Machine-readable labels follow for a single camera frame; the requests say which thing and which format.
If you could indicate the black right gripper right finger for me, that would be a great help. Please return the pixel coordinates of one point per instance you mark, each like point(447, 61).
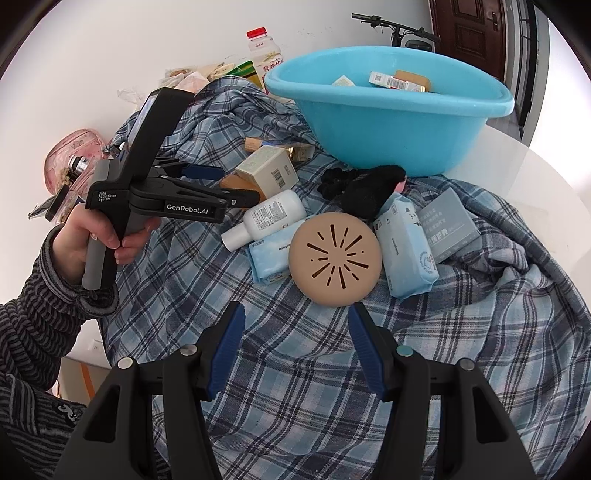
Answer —
point(477, 439)

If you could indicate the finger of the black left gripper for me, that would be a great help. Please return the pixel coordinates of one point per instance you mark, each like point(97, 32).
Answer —
point(179, 169)
point(234, 198)

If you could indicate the silver red-lettered carton box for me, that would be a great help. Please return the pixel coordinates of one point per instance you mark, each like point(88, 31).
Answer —
point(388, 81)

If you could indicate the striped sleeve left forearm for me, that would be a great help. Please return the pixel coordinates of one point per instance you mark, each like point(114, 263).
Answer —
point(38, 329)

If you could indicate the person's left hand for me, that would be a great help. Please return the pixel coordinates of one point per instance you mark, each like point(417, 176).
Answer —
point(69, 247)

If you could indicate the amber soap box lid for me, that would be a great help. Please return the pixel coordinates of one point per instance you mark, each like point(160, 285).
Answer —
point(233, 181)

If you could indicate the cream green-print box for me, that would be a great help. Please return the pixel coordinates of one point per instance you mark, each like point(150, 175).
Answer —
point(270, 169)

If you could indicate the white lotion bottle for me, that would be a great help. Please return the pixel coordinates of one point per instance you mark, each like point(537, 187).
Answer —
point(276, 213)

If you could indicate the small light blue wipes pack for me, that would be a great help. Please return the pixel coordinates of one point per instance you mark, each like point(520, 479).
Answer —
point(268, 257)

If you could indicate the pink cosmetic bag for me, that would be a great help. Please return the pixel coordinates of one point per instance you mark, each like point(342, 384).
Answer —
point(86, 143)

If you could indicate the gold wrapped small tube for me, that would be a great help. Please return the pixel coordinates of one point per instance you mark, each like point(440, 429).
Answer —
point(298, 152)

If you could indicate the plastic bag of bread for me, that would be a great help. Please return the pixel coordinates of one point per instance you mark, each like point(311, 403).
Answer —
point(193, 78)

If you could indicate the tan round vented disc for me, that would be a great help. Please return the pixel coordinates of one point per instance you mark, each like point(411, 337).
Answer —
point(335, 259)

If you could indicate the black fabric pouch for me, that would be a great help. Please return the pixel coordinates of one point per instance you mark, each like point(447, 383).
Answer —
point(362, 192)

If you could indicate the yellow green bag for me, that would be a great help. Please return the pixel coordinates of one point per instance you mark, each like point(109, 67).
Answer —
point(247, 71)

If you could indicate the red-capped milk bottle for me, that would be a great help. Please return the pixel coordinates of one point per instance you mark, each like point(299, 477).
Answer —
point(264, 53)

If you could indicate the white box in basin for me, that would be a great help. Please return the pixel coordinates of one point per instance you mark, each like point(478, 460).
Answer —
point(343, 81)

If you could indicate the blue plastic basin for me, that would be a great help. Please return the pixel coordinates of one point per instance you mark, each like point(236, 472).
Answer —
point(426, 133)

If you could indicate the grey-blue flat box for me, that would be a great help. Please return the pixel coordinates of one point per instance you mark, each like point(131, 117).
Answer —
point(448, 226)

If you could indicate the amber soap box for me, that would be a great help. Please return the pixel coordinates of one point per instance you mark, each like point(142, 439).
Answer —
point(414, 78)

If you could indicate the black bicycle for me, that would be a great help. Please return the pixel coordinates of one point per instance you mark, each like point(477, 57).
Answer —
point(401, 35)

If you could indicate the dark brown door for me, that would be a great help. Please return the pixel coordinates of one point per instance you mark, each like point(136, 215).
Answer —
point(472, 31)

